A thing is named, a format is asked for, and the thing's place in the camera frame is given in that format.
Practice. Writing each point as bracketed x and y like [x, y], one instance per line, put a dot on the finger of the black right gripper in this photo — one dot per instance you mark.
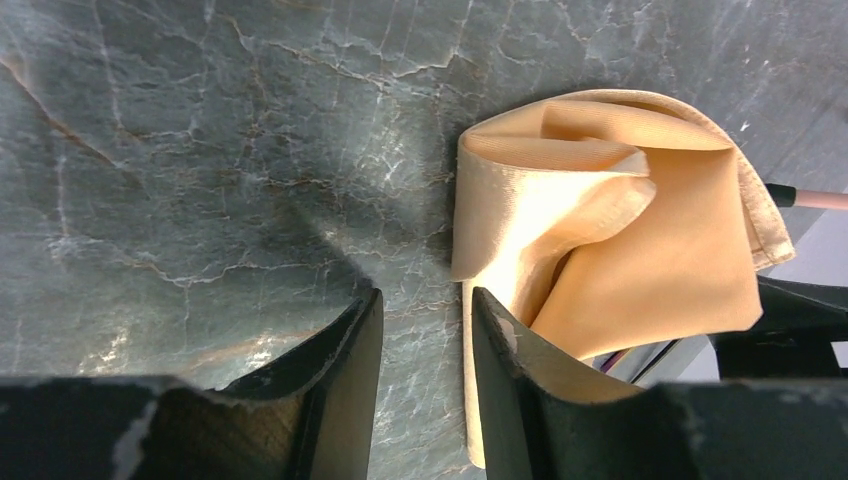
[793, 337]

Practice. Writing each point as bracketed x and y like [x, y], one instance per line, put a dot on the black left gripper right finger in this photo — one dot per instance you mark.
[546, 415]

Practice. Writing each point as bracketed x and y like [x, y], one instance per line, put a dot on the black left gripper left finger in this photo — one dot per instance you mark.
[308, 414]

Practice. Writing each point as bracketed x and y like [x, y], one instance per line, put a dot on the peach cloth napkin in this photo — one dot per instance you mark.
[607, 219]

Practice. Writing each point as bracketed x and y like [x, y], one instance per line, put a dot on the pink tripod stand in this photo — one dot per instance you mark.
[786, 196]

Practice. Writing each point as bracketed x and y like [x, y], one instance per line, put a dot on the iridescent rainbow knife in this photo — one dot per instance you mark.
[622, 363]

